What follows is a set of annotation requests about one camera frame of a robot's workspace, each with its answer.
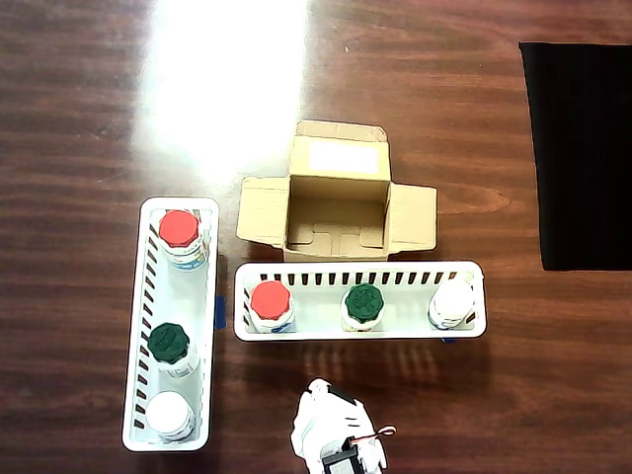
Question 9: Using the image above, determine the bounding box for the green-capped white bottle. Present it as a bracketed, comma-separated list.
[339, 282, 387, 333]

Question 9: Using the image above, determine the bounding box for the long white plastic basket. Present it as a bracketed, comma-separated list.
[232, 260, 489, 343]

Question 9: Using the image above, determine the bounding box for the white-capped bottle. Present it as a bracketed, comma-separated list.
[427, 280, 478, 331]
[144, 390, 198, 442]

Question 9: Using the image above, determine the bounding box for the green-capped bottle marked B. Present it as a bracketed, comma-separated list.
[146, 321, 201, 379]

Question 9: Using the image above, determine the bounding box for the cardboard box with white labels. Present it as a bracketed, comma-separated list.
[235, 119, 439, 263]

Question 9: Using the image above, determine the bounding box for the black mat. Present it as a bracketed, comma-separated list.
[517, 41, 632, 272]

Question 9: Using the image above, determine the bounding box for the red servo wire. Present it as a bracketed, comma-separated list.
[353, 425, 398, 443]

